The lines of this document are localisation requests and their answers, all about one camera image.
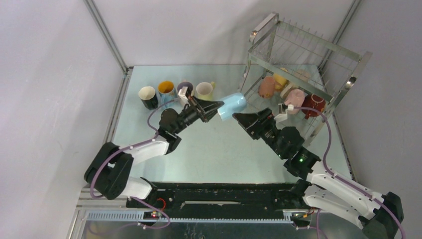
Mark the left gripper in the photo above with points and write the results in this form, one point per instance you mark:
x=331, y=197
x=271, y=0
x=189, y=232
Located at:
x=206, y=109

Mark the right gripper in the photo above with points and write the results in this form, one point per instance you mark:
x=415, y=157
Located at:
x=264, y=117

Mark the light blue mug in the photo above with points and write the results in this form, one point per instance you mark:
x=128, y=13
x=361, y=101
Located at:
x=234, y=103

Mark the pale pink cup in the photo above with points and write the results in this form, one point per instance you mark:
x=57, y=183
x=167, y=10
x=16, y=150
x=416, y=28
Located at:
x=185, y=83

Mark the salmon pink cup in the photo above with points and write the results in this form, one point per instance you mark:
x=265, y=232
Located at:
x=267, y=87

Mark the blue patterned mug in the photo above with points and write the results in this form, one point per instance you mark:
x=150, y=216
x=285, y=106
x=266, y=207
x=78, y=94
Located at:
x=167, y=91

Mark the pink mug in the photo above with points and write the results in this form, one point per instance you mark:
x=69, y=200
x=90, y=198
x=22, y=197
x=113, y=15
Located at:
x=295, y=97

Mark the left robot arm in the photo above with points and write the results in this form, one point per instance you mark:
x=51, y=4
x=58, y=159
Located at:
x=109, y=172

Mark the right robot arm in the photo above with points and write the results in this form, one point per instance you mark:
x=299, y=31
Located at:
x=379, y=216

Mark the metal dish rack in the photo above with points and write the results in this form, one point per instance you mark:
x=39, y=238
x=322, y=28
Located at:
x=281, y=47

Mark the orange yellow cup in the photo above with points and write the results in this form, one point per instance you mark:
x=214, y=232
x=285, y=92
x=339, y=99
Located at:
x=280, y=82

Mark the dark red mug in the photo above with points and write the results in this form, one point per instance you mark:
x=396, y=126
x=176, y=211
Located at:
x=315, y=102

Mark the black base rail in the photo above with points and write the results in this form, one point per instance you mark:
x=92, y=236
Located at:
x=206, y=202

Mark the aluminium frame post left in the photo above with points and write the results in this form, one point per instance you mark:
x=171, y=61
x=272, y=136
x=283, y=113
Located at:
x=105, y=32

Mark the aluminium frame post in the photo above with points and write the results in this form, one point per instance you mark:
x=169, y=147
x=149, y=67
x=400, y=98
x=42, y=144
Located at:
x=105, y=32
x=341, y=30

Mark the aluminium frame post right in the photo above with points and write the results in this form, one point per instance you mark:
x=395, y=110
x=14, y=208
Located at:
x=341, y=30

